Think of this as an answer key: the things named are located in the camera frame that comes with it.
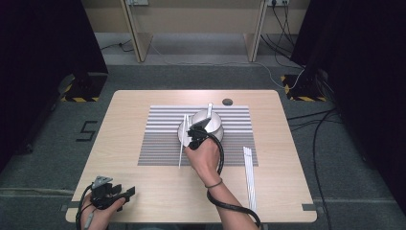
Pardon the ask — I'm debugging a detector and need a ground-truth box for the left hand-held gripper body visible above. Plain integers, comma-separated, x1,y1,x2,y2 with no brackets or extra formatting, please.
90,175,123,211

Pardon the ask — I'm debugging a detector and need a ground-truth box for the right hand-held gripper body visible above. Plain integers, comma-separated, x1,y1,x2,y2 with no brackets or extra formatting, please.
189,117,213,151

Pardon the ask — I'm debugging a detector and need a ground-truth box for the white plate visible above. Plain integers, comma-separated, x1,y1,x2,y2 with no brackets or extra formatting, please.
177,114,224,152

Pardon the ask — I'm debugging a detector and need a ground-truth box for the person's left hand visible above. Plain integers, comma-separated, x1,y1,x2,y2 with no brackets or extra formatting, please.
80,196,127,230

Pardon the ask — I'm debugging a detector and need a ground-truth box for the person's right hand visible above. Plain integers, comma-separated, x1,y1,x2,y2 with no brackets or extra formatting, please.
184,137,221,187

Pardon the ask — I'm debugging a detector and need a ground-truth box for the white bowl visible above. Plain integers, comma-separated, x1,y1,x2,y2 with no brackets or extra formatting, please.
191,108,224,142

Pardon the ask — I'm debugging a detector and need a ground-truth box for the grey striped placemat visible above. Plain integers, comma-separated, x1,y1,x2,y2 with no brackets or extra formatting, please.
137,104,259,167

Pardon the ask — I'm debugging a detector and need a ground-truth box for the dark wristband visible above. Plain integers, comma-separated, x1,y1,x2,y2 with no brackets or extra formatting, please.
205,177,224,190

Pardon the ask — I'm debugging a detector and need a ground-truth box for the light wooden desk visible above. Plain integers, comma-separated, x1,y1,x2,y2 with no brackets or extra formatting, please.
120,0,268,63

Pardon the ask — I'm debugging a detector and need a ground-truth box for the stand base with hazard tape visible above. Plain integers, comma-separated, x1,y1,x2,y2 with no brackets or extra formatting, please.
281,74,328,103
58,72,109,104

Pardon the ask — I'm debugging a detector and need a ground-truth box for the black curtain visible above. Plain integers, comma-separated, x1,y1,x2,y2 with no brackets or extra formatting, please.
0,0,109,173
290,0,406,215

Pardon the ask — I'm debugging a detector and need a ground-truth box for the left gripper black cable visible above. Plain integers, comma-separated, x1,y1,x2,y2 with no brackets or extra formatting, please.
76,185,94,230

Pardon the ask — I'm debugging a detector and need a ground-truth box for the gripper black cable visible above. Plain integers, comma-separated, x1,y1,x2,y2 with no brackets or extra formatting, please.
76,185,94,230
205,132,262,228

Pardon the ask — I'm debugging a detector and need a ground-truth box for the grey cable plug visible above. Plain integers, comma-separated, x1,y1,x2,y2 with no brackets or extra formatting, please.
83,212,96,230

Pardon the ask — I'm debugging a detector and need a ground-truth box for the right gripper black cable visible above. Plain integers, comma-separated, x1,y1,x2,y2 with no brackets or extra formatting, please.
205,132,262,228

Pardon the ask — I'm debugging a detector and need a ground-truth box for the black floor cable with plug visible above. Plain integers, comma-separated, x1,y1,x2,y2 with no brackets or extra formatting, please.
100,38,135,54

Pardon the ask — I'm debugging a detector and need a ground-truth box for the long black floor cable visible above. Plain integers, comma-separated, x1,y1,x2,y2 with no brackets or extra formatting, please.
312,108,338,230

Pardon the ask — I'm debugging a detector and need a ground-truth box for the black power cable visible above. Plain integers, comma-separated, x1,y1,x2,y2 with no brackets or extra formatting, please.
259,33,305,69
271,3,296,47

